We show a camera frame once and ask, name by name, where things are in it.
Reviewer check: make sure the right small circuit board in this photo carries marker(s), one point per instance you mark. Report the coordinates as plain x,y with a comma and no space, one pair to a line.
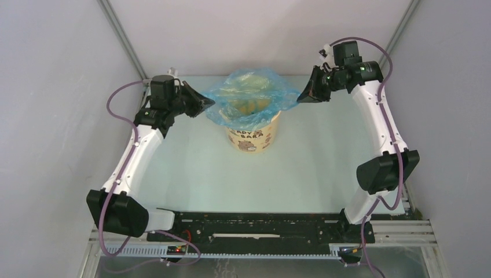
349,251

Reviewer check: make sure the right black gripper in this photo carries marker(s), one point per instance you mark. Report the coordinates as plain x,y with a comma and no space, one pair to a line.
314,92

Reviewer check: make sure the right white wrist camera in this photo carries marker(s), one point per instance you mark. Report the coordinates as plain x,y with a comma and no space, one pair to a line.
327,58

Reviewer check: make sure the small circuit board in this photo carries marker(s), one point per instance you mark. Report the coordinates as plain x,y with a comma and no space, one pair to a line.
176,250
349,251

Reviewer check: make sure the aluminium frame rail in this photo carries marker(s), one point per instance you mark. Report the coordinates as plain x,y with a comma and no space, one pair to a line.
394,233

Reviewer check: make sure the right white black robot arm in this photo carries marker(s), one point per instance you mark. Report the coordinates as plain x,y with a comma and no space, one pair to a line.
381,178

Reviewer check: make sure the yellow capybara trash bin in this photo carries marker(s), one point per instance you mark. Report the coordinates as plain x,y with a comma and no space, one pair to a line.
253,134

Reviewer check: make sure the left small circuit board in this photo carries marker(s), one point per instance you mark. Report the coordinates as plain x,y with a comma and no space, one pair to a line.
176,250

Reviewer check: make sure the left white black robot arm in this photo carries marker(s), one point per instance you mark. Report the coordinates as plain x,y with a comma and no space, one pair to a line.
115,207

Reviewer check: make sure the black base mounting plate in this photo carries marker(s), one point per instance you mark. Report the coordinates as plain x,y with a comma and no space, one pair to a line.
269,233

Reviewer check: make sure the blue plastic trash bag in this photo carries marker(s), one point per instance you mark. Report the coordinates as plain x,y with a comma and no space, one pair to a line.
285,99

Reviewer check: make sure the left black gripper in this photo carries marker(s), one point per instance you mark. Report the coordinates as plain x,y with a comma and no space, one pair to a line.
199,102

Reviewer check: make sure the white toothed cable duct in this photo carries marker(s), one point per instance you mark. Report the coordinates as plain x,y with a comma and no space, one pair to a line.
160,251

